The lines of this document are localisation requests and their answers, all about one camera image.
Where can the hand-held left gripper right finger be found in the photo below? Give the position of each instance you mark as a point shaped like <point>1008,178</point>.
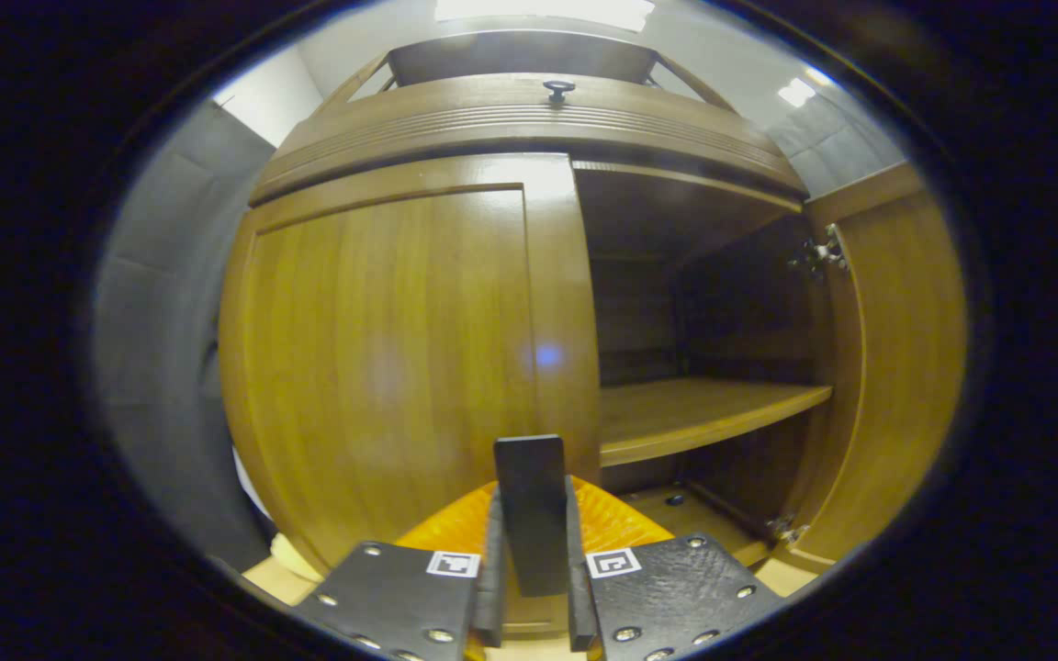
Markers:
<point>579,606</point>

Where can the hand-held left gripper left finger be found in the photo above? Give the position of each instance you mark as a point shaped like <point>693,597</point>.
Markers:
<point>489,597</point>

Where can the wooden shoe cabinet door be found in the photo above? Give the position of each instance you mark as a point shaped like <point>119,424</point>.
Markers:
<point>896,367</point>
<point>382,349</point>

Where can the brown wooden shoe cabinet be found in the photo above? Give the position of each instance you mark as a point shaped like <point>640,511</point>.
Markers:
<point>529,124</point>

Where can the metal door hinge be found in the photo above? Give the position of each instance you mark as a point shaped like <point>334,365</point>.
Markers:
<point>786,529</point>
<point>821,252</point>

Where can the wooden inner shelf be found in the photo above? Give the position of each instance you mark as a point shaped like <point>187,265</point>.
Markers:
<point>685,413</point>

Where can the white sheet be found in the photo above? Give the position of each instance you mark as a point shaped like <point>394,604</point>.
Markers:
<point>249,482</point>

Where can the wooden drawer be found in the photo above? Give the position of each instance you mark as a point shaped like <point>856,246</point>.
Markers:
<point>455,92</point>

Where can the black drawer knob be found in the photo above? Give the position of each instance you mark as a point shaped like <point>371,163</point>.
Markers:
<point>558,90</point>

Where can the small ceiling light panel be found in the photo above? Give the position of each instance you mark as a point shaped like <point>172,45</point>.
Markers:
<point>796,92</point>

